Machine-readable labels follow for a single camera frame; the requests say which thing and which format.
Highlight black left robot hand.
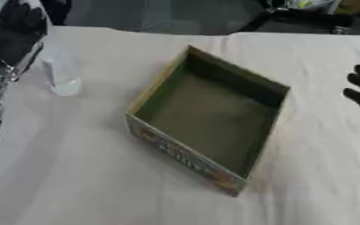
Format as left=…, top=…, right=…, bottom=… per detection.
left=0, top=0, right=50, bottom=83

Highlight cardboard box green inside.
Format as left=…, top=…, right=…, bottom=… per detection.
left=123, top=44, right=292, bottom=198

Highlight black chair base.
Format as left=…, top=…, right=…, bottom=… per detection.
left=236, top=0, right=357, bottom=35

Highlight pale bag with yellow print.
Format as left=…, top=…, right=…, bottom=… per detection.
left=283, top=0, right=345, bottom=14

